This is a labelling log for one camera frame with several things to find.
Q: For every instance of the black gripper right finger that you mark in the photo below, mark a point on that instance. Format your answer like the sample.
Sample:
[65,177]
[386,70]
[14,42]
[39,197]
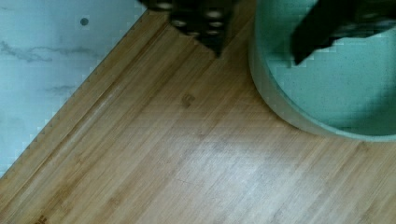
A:
[330,20]

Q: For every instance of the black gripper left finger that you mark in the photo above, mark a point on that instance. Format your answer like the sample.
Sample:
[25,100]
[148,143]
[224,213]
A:
[207,21]

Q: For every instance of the teal green cup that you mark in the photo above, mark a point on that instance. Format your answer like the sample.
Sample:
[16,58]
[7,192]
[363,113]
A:
[347,89]

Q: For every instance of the bamboo cutting board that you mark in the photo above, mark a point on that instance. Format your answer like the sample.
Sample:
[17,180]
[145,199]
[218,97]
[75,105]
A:
[162,132]

